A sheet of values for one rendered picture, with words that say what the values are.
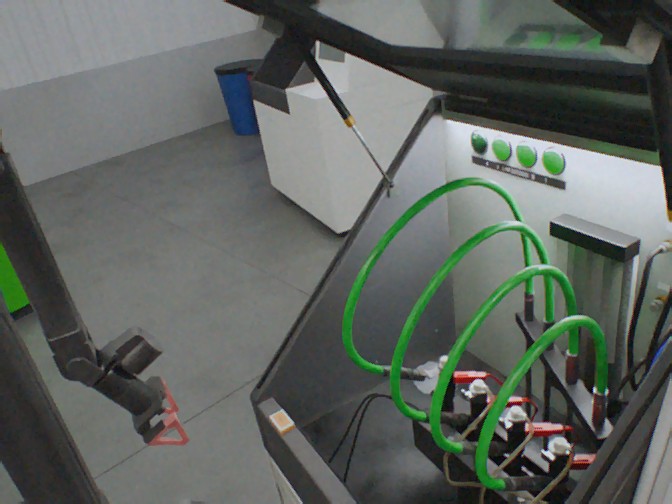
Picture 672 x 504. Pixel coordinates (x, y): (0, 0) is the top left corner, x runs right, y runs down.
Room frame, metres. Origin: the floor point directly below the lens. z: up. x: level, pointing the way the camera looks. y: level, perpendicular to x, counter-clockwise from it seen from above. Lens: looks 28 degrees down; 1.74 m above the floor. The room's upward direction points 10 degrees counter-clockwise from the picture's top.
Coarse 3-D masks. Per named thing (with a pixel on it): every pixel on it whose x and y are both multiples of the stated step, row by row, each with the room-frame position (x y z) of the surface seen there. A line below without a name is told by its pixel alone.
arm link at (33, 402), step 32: (0, 288) 0.44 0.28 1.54; (0, 320) 0.40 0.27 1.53; (0, 352) 0.40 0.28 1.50; (0, 384) 0.39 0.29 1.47; (32, 384) 0.40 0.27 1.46; (0, 416) 0.39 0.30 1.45; (32, 416) 0.40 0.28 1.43; (0, 448) 0.38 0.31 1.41; (32, 448) 0.39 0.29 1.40; (64, 448) 0.40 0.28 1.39; (32, 480) 0.39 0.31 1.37; (64, 480) 0.39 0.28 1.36
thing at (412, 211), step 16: (432, 192) 0.77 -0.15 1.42; (448, 192) 0.78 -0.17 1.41; (416, 208) 0.75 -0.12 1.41; (512, 208) 0.84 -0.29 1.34; (400, 224) 0.74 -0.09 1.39; (384, 240) 0.73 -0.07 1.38; (528, 240) 0.85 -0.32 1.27; (528, 256) 0.85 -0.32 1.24; (368, 272) 0.71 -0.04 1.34; (352, 288) 0.70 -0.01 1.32; (528, 288) 0.85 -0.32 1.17; (352, 304) 0.69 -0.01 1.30; (352, 320) 0.69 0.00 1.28; (352, 352) 0.69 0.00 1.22; (368, 368) 0.70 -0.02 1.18
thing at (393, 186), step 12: (300, 36) 1.05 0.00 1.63; (300, 48) 1.05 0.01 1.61; (312, 60) 1.05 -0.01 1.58; (312, 72) 1.06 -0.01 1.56; (324, 84) 1.06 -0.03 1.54; (336, 96) 1.07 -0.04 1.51; (336, 108) 1.07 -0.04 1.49; (348, 120) 1.07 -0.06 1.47; (372, 156) 1.09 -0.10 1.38; (396, 180) 1.11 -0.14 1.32; (396, 192) 1.11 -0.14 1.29
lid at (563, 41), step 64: (256, 0) 0.98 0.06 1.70; (320, 0) 0.86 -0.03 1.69; (384, 0) 0.73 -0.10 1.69; (448, 0) 0.64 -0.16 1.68; (512, 0) 0.56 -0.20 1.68; (576, 0) 0.47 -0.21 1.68; (640, 0) 0.43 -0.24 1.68; (384, 64) 1.18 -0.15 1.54; (448, 64) 0.94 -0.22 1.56; (512, 64) 0.82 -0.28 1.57; (576, 64) 0.69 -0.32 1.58; (640, 64) 0.60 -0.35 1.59
